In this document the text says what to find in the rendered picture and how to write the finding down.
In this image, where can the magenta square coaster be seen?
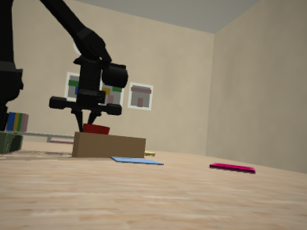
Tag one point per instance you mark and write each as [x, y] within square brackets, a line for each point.
[229, 167]

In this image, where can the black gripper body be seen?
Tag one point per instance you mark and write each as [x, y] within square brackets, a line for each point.
[59, 102]

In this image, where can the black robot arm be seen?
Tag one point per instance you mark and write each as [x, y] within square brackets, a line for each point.
[89, 44]

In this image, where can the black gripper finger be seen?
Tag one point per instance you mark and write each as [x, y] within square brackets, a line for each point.
[79, 117]
[93, 117]

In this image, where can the red cup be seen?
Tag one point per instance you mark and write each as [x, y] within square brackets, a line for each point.
[92, 128]

